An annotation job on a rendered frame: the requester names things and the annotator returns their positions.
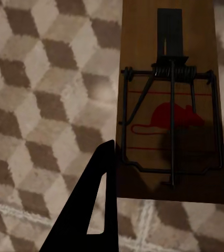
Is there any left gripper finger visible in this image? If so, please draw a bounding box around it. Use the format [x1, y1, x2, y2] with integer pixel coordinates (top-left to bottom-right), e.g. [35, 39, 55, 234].
[39, 140, 119, 252]

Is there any mousetrap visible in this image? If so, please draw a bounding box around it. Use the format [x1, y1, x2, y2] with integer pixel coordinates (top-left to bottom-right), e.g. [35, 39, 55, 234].
[115, 0, 224, 204]

